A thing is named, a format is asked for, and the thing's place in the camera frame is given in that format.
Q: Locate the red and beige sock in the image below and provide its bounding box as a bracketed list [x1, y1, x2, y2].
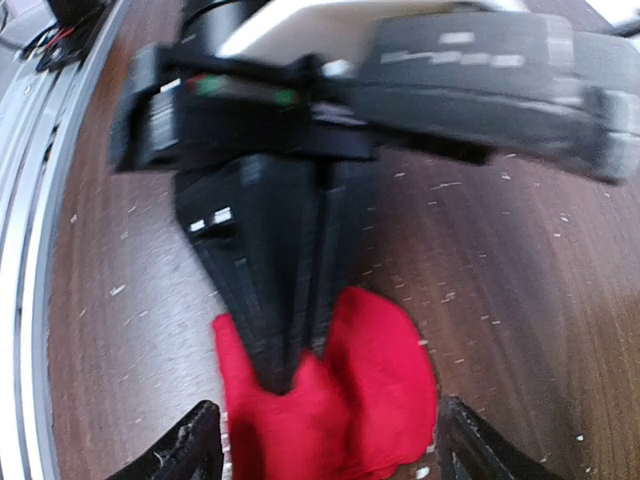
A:
[212, 287, 438, 479]

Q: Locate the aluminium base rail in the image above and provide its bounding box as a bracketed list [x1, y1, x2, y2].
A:
[1, 1, 130, 479]

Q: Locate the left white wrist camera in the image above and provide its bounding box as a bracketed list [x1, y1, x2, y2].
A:
[214, 0, 531, 64]

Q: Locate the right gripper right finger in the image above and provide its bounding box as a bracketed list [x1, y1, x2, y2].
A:
[435, 395, 558, 480]

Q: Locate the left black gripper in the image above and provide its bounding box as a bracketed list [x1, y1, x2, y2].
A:
[109, 1, 639, 357]

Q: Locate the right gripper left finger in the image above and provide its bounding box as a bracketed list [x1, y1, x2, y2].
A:
[108, 400, 224, 480]

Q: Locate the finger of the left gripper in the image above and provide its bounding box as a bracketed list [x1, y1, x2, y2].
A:
[174, 155, 317, 395]

